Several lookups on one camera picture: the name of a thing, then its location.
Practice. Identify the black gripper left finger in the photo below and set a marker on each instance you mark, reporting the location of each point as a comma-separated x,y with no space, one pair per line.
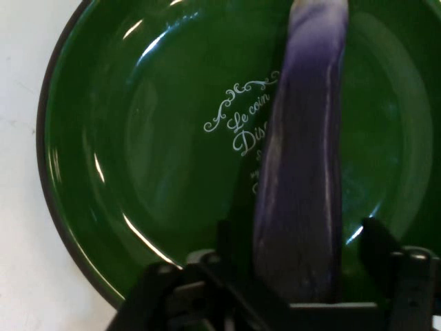
193,286

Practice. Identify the green enamel plate with lettering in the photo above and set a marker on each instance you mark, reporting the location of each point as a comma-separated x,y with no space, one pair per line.
155,138

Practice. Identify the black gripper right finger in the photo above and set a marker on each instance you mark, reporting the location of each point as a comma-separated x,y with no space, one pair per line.
403,269

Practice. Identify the purple eggplant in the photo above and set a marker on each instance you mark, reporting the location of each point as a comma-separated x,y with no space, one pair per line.
303,172

